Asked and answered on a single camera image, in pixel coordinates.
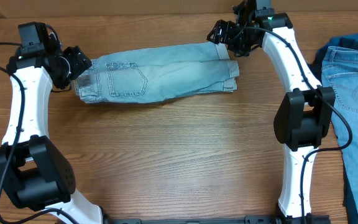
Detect light blue denim shorts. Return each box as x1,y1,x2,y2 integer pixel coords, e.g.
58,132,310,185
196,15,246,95
75,42,240,103

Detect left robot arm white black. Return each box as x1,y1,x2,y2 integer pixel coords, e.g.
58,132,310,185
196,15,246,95
0,22,110,223

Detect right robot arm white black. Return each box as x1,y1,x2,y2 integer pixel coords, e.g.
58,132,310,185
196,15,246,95
207,0,335,223

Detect dark blue garment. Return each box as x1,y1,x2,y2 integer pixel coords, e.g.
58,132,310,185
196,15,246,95
308,33,358,78

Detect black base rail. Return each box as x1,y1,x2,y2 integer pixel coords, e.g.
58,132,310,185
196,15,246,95
102,215,331,224

